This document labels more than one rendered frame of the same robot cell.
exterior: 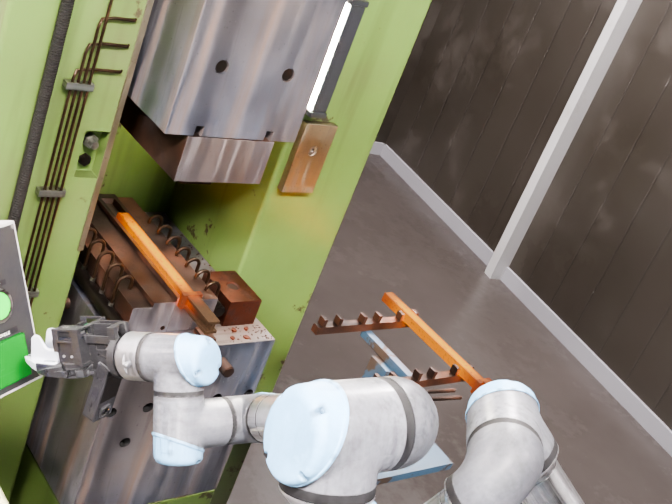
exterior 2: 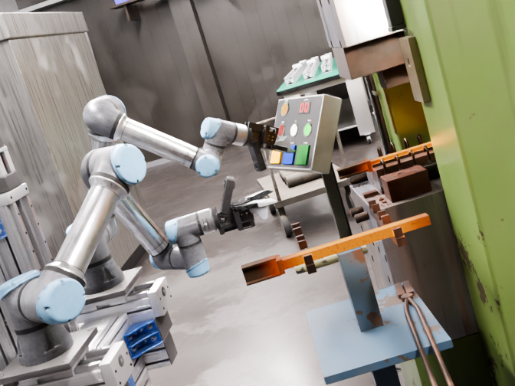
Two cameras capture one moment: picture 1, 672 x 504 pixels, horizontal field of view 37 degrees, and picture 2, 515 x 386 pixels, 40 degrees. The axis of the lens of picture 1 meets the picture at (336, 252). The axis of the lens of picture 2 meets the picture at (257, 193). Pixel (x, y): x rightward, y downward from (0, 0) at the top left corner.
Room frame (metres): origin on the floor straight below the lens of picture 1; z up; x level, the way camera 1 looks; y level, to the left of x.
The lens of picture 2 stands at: (3.10, -1.48, 1.48)
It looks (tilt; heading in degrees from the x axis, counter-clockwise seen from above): 12 degrees down; 137
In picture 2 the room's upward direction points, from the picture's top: 17 degrees counter-clockwise
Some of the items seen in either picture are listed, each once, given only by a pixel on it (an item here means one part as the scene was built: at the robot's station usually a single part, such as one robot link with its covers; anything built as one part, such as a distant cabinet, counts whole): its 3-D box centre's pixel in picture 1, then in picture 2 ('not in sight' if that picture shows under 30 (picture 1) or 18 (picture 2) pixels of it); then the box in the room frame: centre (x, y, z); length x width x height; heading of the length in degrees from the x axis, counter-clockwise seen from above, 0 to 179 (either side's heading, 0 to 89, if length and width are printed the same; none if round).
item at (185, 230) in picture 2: not in sight; (184, 229); (1.37, -0.20, 0.97); 0.11 x 0.08 x 0.09; 46
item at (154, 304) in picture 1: (129, 258); (436, 155); (1.91, 0.41, 0.96); 0.42 x 0.20 x 0.09; 46
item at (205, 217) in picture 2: not in sight; (208, 220); (1.42, -0.14, 0.98); 0.08 x 0.05 x 0.08; 136
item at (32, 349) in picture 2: not in sight; (41, 335); (1.26, -0.69, 0.87); 0.15 x 0.15 x 0.10
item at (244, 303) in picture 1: (228, 297); (405, 183); (1.94, 0.18, 0.95); 0.12 x 0.09 x 0.07; 46
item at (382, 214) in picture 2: (396, 344); (342, 229); (2.00, -0.21, 0.97); 0.23 x 0.06 x 0.02; 46
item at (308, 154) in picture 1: (307, 157); (414, 69); (2.08, 0.14, 1.27); 0.09 x 0.02 x 0.17; 136
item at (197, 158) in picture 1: (174, 111); (408, 42); (1.91, 0.41, 1.32); 0.42 x 0.20 x 0.10; 46
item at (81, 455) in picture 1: (118, 350); (464, 237); (1.96, 0.38, 0.69); 0.56 x 0.38 x 0.45; 46
